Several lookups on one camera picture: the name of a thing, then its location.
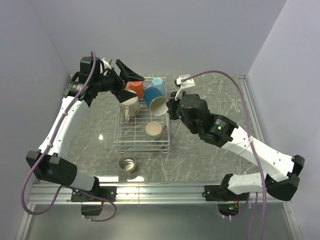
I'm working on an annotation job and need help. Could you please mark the light blue mug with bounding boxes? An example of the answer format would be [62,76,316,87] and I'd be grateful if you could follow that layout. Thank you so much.
[150,77,166,96]

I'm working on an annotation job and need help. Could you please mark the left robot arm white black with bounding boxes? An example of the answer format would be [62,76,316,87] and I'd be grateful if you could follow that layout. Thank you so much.
[26,56,144,201]

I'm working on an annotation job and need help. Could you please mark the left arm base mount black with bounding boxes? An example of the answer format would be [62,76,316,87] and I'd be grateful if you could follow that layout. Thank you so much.
[70,186,118,220]

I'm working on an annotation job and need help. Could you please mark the aluminium mounting rail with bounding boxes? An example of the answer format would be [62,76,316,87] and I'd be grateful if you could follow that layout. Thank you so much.
[14,181,301,240]

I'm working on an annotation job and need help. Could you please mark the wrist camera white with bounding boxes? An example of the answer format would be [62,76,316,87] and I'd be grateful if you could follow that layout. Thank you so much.
[174,74,196,100]
[101,58,112,69]

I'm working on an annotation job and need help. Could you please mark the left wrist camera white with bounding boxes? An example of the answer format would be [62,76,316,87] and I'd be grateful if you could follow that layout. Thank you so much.
[101,58,112,69]

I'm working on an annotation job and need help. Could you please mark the white wire dish rack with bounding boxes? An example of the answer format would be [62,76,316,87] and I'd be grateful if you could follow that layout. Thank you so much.
[112,76,171,154]

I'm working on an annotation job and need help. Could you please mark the green interior floral mug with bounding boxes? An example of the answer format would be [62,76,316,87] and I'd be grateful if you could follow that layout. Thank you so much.
[119,89,140,123]

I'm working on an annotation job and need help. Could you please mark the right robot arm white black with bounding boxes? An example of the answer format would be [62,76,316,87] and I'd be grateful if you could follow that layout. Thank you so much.
[166,91,305,202]

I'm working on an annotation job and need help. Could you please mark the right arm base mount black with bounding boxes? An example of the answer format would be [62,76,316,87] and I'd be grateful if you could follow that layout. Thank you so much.
[199,184,251,217]

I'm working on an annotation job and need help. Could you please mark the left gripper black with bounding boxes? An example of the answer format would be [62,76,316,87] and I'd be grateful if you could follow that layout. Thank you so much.
[94,59,145,103]

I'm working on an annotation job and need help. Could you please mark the dark blue faceted mug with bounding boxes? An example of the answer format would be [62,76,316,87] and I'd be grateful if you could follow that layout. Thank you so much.
[143,85,169,117]

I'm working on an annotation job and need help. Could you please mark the orange mug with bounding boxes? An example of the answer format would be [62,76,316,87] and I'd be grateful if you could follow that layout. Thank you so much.
[125,81,145,99]

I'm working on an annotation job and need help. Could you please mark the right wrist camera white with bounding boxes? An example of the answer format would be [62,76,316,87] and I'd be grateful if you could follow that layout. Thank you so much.
[174,74,196,100]

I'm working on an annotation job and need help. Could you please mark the stainless steel cup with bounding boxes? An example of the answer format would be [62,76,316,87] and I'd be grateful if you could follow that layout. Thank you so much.
[118,154,137,175]

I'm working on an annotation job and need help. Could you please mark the beige patterned mug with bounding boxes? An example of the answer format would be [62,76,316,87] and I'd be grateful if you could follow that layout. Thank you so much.
[145,121,167,151]

